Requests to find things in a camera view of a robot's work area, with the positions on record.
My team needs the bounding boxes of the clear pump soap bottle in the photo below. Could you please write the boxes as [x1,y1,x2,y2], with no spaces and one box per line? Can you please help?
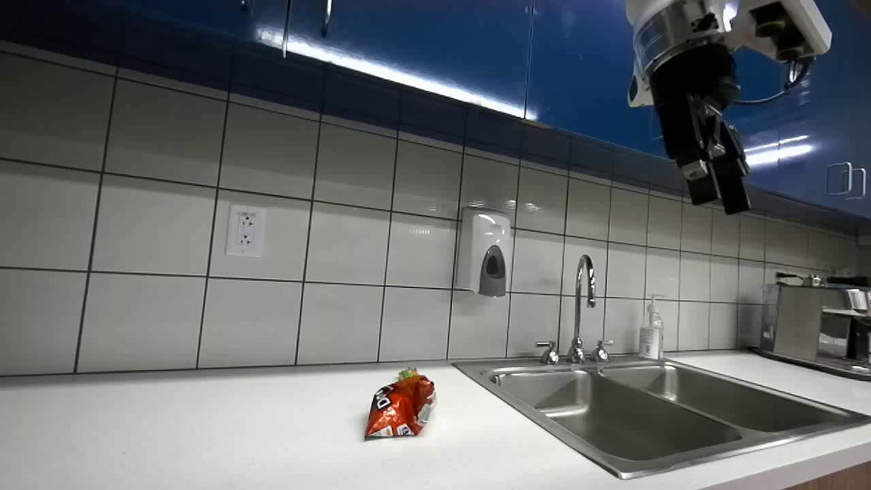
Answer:
[638,294,666,363]

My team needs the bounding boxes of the white wall soap dispenser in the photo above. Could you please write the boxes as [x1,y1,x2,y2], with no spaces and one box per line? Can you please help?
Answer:
[456,207,514,299]

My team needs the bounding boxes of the stainless steel double sink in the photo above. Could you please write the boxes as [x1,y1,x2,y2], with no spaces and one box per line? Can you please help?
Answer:
[453,355,871,482]

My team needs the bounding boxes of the blue glossy wall cabinets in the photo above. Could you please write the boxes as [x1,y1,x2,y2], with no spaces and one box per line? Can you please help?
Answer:
[0,0,871,223]

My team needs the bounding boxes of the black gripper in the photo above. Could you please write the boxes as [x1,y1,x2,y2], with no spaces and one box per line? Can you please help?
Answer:
[647,42,755,218]

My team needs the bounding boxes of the red chip packet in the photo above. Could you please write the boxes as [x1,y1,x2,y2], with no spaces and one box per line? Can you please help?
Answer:
[363,369,438,444]

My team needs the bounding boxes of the white wall power outlet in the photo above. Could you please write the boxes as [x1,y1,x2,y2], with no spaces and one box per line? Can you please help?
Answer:
[226,204,266,263]

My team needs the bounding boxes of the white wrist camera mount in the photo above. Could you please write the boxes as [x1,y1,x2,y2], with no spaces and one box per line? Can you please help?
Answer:
[732,0,837,65]

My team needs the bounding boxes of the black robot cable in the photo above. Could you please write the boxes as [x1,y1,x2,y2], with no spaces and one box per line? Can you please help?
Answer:
[739,58,816,110]

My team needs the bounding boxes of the stainless steel countertop appliance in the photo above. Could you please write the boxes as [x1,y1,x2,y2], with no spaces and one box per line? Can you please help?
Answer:
[759,269,871,381]

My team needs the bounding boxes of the wooden base cabinet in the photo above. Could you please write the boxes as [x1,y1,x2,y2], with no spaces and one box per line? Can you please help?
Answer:
[788,461,871,490]

